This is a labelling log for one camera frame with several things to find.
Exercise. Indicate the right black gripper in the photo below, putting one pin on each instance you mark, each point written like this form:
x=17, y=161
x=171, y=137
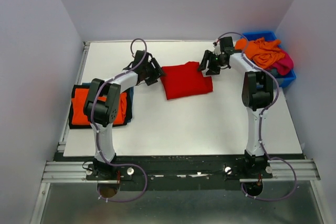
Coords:
x=206, y=57

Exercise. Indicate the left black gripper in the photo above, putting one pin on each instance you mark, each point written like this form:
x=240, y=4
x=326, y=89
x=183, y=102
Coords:
x=157, y=73

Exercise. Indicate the red t shirt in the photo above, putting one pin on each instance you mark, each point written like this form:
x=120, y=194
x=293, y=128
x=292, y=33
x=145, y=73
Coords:
x=184, y=81

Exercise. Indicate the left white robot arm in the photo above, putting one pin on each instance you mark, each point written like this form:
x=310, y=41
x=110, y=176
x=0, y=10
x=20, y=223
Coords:
x=102, y=106

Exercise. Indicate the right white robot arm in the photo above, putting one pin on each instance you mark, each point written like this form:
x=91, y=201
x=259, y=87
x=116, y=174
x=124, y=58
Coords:
x=257, y=94

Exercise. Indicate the folded black t shirt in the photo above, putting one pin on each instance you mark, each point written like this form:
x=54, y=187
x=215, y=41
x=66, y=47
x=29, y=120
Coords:
x=71, y=103

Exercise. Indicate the crumpled orange t shirt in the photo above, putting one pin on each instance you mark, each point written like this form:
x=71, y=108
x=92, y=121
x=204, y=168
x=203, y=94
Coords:
x=263, y=53

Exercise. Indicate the folded teal t shirt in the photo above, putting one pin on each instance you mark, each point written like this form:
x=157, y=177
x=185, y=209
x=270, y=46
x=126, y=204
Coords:
x=130, y=92

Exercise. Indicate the folded orange t shirt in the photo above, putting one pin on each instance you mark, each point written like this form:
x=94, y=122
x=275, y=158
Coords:
x=78, y=108

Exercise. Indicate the magenta t shirt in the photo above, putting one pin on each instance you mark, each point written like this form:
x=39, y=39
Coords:
x=284, y=65

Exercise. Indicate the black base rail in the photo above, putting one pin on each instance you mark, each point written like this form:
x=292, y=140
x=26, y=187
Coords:
x=175, y=173

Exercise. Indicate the aluminium frame rail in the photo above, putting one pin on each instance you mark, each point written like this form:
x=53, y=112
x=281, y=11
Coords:
x=72, y=172

